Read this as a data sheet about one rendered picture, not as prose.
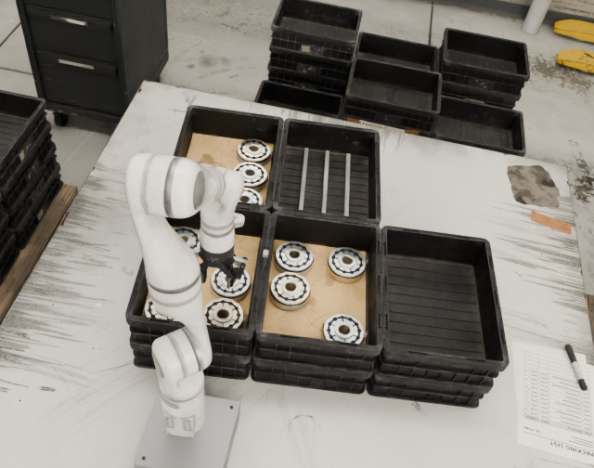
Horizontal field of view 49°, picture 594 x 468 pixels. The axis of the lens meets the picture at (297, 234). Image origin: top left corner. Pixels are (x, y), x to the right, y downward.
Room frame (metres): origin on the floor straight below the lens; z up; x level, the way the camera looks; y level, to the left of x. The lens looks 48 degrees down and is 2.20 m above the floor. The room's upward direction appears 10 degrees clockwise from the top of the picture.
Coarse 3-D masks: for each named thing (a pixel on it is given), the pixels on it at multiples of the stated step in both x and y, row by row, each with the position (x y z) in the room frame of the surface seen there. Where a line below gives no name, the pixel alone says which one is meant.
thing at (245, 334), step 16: (240, 208) 1.18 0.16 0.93; (256, 208) 1.19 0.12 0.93; (144, 272) 0.92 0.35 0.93; (256, 288) 0.93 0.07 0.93; (128, 304) 0.82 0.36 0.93; (256, 304) 0.88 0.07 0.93; (128, 320) 0.78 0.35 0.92; (144, 320) 0.79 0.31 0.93; (160, 320) 0.80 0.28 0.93; (224, 336) 0.79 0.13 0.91; (240, 336) 0.79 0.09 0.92
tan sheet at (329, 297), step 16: (272, 256) 1.12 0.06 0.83; (320, 256) 1.15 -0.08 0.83; (272, 272) 1.06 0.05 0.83; (320, 272) 1.09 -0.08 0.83; (320, 288) 1.04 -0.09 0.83; (336, 288) 1.05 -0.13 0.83; (352, 288) 1.06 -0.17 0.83; (272, 304) 0.96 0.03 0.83; (320, 304) 0.99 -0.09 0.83; (336, 304) 1.00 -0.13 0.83; (352, 304) 1.00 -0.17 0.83; (272, 320) 0.91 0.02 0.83; (288, 320) 0.92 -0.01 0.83; (304, 320) 0.93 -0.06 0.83; (320, 320) 0.94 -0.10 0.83; (304, 336) 0.88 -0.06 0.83; (320, 336) 0.89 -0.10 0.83
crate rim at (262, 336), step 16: (272, 224) 1.14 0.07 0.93; (352, 224) 1.19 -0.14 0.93; (368, 224) 1.21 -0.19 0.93; (272, 240) 1.09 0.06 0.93; (256, 320) 0.84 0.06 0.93; (256, 336) 0.80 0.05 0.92; (272, 336) 0.80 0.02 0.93; (288, 336) 0.81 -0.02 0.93; (352, 352) 0.81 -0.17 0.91; (368, 352) 0.81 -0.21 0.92
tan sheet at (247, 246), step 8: (240, 240) 1.15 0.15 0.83; (248, 240) 1.16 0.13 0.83; (256, 240) 1.16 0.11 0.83; (240, 248) 1.13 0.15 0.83; (248, 248) 1.13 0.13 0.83; (256, 248) 1.14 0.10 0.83; (240, 256) 1.10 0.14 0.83; (248, 256) 1.10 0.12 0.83; (256, 256) 1.11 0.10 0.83; (248, 264) 1.08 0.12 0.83; (208, 272) 1.03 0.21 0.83; (248, 272) 1.05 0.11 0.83; (208, 280) 1.00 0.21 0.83; (208, 288) 0.98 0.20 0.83; (208, 296) 0.95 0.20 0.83; (248, 296) 0.97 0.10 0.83; (240, 304) 0.95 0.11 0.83; (248, 304) 0.95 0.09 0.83; (248, 312) 0.92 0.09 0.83
